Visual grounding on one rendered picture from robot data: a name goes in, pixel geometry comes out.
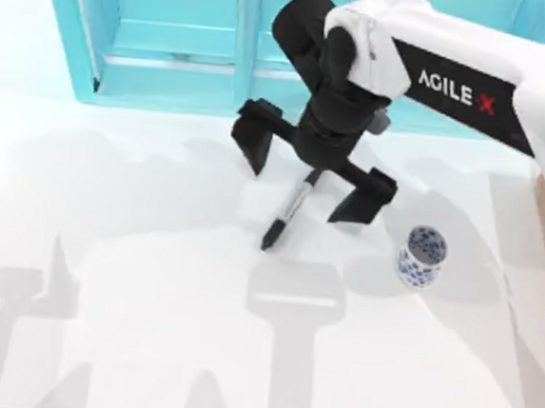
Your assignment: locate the black marker pen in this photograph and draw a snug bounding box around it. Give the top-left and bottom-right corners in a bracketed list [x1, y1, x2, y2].
[259, 165, 325, 258]

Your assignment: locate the blue and white cup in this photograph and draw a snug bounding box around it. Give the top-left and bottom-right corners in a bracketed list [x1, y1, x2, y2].
[394, 223, 451, 294]

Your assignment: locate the light blue rack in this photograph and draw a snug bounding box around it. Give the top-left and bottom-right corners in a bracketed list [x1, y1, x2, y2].
[28, 0, 545, 146]

